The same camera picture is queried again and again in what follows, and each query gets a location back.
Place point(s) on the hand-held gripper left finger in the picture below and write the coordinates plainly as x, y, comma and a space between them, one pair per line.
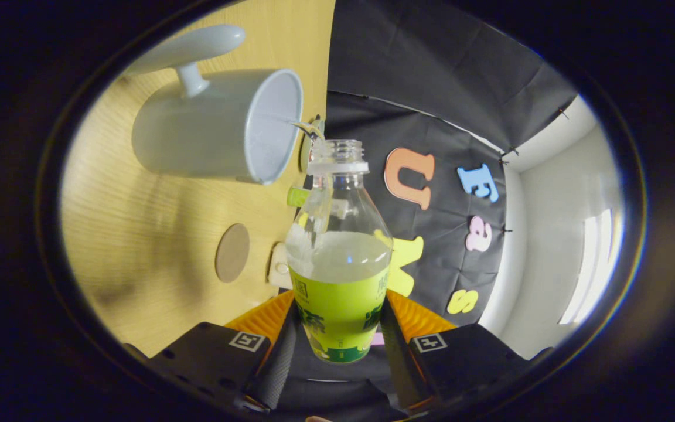
276, 369

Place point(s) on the pale green plate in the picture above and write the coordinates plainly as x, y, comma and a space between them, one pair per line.
304, 155

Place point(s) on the ceiling light panel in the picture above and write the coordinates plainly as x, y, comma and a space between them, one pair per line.
592, 264

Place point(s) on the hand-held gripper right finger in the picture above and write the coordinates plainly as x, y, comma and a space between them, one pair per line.
399, 363

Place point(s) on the clear juice bottle green label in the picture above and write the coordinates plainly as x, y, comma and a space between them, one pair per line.
340, 275

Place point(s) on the pale blue cup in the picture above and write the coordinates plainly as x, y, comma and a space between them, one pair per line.
197, 135

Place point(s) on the round brown coaster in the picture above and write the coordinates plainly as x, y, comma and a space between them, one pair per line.
232, 253

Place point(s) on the wooden table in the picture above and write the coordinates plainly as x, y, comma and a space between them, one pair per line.
138, 234

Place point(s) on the slim capped green tea bottle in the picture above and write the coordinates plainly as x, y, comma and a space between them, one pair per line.
296, 197

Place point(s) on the cream toaster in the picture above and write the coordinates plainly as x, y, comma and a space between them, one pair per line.
279, 271

